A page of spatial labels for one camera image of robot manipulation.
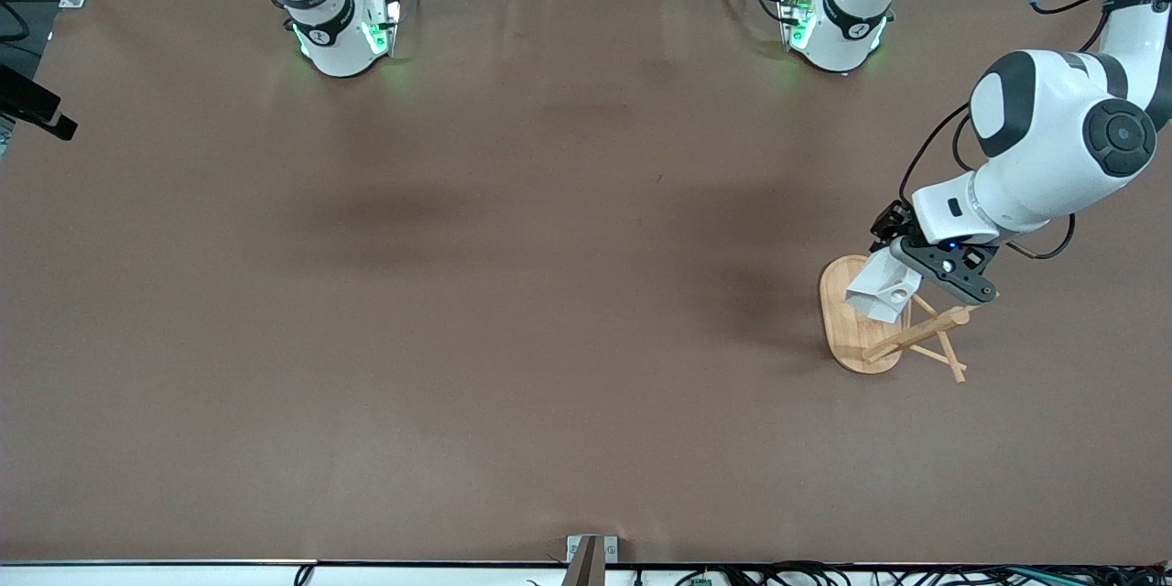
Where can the brown table cover sheet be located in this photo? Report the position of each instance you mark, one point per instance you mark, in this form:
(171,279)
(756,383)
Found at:
(549,339)

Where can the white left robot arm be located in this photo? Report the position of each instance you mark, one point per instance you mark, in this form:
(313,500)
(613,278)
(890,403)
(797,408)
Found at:
(1035,137)

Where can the metal mount bracket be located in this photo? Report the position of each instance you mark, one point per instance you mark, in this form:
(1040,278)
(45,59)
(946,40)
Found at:
(591,558)

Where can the white angular cup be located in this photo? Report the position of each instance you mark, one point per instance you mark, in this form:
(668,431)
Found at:
(881,293)

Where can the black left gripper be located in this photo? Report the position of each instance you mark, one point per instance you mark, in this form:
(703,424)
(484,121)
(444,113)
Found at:
(890,225)

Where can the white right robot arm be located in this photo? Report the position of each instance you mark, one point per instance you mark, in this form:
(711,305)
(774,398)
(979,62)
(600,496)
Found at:
(334,27)

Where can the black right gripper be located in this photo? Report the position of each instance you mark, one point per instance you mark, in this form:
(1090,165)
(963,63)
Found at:
(25,96)

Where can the wooden cup rack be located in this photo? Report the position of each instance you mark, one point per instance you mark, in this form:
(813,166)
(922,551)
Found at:
(847,339)

